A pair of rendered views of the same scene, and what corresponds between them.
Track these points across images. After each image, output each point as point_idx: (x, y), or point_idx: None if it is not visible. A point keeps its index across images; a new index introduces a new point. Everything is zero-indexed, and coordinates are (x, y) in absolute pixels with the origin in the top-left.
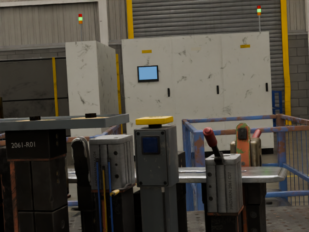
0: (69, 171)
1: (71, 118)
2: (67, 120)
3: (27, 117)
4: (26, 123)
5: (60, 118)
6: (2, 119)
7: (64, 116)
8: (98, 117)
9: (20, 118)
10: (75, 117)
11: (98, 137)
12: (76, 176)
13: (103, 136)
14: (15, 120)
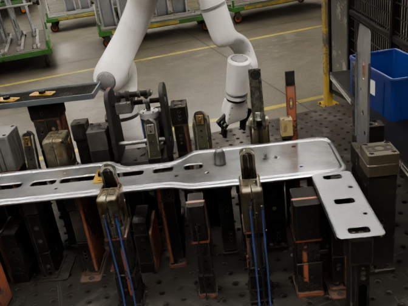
0: (54, 183)
1: (19, 97)
2: (19, 91)
3: (53, 98)
4: (44, 89)
5: (30, 102)
6: (73, 96)
7: (26, 101)
8: (2, 99)
9: (59, 98)
10: (18, 102)
11: (9, 128)
12: (44, 173)
13: (6, 130)
14: (63, 98)
